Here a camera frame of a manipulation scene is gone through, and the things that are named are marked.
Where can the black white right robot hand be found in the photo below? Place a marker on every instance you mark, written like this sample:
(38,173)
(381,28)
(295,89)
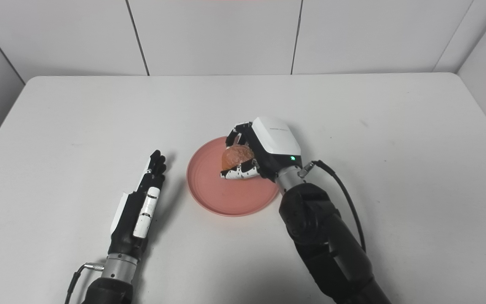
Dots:
(274,143)

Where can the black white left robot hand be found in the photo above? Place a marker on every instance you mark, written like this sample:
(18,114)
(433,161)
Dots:
(135,215)

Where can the orange cream puff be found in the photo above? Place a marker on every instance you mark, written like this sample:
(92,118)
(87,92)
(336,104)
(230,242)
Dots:
(236,156)

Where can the pink round plate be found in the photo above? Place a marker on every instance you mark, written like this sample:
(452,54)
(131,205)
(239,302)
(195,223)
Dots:
(222,194)

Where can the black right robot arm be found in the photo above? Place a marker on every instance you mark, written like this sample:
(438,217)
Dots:
(323,236)

